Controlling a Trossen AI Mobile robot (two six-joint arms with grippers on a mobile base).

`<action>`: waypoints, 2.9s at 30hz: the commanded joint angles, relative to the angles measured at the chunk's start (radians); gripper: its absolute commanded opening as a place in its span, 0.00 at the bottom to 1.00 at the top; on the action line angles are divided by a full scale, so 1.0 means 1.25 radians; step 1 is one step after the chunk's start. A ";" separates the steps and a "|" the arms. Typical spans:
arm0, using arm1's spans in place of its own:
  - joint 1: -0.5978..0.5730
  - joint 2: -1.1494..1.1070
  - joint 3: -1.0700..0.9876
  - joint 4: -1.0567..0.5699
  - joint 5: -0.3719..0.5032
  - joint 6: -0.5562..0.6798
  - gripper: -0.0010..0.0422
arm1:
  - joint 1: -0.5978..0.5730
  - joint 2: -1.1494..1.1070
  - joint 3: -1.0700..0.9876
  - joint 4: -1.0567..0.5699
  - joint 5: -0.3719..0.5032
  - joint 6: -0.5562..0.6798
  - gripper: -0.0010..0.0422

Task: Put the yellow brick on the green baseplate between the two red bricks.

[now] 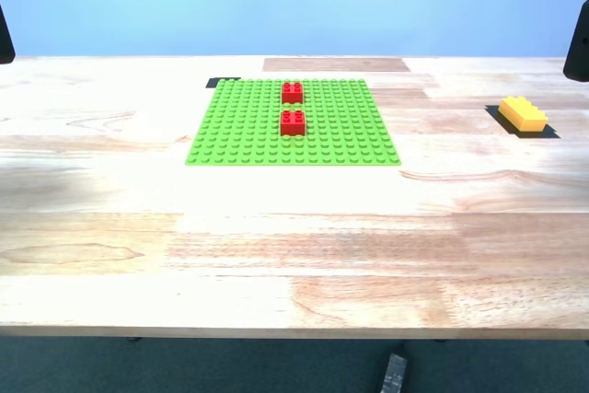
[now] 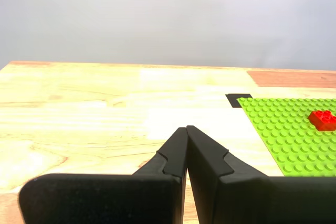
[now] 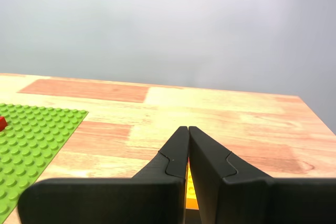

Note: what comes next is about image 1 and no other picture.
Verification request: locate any grey metal table leg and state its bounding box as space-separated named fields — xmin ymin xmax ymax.
xmin=377 ymin=353 xmax=410 ymax=393

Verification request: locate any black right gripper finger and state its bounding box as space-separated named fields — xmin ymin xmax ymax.
xmin=563 ymin=0 xmax=589 ymax=84

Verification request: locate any black tape rectangle outline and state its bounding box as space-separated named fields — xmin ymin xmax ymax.
xmin=485 ymin=105 xmax=561 ymax=140

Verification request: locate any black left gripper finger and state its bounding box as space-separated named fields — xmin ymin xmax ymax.
xmin=0 ymin=1 xmax=17 ymax=64

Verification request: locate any red building brick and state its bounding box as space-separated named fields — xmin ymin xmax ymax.
xmin=281 ymin=82 xmax=306 ymax=105
xmin=280 ymin=110 xmax=307 ymax=138

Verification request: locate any green studded baseplate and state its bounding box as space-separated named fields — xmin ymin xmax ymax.
xmin=184 ymin=78 xmax=402 ymax=168

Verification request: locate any yellow building brick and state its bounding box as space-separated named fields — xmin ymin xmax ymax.
xmin=498 ymin=96 xmax=549 ymax=133

